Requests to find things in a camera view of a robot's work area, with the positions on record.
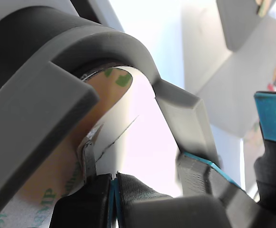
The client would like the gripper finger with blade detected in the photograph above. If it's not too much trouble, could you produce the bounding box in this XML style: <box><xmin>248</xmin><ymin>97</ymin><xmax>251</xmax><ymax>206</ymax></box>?
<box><xmin>48</xmin><ymin>140</ymin><xmax>114</xmax><ymax>228</ymax></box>

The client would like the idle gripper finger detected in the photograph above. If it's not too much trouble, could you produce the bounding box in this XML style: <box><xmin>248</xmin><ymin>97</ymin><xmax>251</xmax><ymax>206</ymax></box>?
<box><xmin>177</xmin><ymin>152</ymin><xmax>266</xmax><ymax>228</ymax></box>
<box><xmin>253</xmin><ymin>91</ymin><xmax>276</xmax><ymax>208</ymax></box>

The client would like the grey tape plate fixture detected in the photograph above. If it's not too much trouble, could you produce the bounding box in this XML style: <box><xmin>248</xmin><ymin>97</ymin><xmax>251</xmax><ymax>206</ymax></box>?
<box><xmin>0</xmin><ymin>25</ymin><xmax>220</xmax><ymax>223</ymax></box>

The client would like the white box structure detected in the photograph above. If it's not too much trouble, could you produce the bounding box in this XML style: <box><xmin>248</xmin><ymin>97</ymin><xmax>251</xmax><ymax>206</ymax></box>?
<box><xmin>182</xmin><ymin>7</ymin><xmax>276</xmax><ymax>139</ymax></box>

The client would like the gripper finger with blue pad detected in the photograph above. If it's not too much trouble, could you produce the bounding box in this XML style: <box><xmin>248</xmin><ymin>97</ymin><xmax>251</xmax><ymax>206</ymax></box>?
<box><xmin>113</xmin><ymin>172</ymin><xmax>229</xmax><ymax>228</ymax></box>

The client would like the brown tape liner strip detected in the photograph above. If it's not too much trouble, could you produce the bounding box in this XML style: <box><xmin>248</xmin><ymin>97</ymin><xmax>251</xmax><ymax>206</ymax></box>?
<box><xmin>0</xmin><ymin>67</ymin><xmax>133</xmax><ymax>228</ymax></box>

